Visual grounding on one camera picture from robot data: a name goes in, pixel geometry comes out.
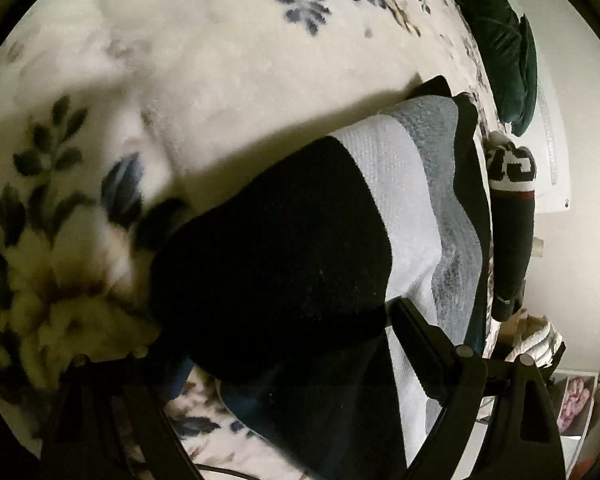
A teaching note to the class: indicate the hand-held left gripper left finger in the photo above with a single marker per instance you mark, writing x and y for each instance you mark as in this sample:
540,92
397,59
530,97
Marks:
150,385

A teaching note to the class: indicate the floral blanket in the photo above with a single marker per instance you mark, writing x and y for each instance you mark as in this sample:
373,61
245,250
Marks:
230,60

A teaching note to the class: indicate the black garment with white lettering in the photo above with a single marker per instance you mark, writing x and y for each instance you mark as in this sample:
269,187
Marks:
512,225

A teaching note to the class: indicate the dark green pillows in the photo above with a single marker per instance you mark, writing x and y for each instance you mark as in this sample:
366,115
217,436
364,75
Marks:
500,45

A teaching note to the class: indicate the beige table lamp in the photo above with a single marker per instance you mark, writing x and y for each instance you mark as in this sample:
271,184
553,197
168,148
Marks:
538,247

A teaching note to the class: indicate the pink bedding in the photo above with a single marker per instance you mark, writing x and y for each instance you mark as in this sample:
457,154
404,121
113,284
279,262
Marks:
575,405

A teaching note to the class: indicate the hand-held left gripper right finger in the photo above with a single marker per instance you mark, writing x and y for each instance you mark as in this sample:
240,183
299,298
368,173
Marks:
420,350

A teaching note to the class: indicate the striped knit sweater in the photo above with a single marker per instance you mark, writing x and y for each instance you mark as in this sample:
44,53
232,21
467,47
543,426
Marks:
280,260

